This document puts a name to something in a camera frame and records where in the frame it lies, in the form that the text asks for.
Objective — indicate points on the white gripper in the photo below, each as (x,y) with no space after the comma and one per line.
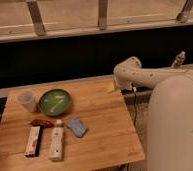
(121,85)

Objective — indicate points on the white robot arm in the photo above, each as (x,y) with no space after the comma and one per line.
(170,112)

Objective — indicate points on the blue sponge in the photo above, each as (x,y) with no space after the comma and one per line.
(77,127)

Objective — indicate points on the white remote control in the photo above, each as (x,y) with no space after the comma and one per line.
(56,144)

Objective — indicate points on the dark red snack bar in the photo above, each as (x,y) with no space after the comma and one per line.
(42,123)

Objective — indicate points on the translucent plastic cup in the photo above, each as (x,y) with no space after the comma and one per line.
(27,100)

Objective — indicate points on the white and red box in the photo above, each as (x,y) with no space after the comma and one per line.
(33,143)

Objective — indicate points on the middle metal railing post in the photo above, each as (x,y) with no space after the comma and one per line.
(102,14)

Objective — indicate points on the metal railing post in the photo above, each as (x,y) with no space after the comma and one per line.
(102,14)
(36,17)
(183,16)

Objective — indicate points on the right metal railing post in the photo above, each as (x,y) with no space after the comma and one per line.
(183,16)

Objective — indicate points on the left metal railing post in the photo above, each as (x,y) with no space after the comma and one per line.
(36,17)

